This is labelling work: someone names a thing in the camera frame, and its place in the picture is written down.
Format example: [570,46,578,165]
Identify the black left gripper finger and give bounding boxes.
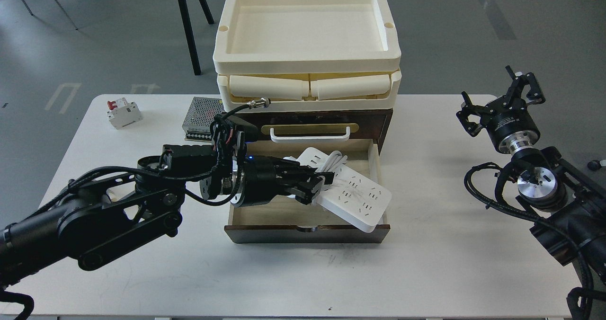
[284,178,325,205]
[282,158,327,181]

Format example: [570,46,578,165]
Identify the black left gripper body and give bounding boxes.
[232,157,303,207]

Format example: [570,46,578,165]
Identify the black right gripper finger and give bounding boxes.
[456,91,487,137]
[502,65,546,108]

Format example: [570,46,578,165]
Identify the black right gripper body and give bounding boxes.
[481,98,540,154]

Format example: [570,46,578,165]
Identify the white power strip with cable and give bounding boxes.
[296,147,392,233]

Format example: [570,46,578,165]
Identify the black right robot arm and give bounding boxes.
[456,66,606,320]

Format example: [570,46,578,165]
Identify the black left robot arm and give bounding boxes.
[0,98,335,320]

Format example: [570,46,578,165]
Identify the open wooden drawer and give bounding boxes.
[224,139,391,244]

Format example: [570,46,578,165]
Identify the silver mesh power supply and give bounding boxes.
[182,97,224,142]

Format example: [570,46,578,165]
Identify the cream plastic lower tray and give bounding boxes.
[217,70,402,112]

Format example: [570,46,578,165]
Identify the cream plastic tray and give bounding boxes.
[214,0,402,75]
[217,70,402,112]

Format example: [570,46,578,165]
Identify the cream plastic top tray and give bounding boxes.
[214,0,402,75]

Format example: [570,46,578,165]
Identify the black table leg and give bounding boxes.
[177,0,215,76]

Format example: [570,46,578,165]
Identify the white drawer handle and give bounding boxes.
[269,125,352,144]

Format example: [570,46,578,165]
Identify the white circuit breaker red switch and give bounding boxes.
[107,98,143,129]

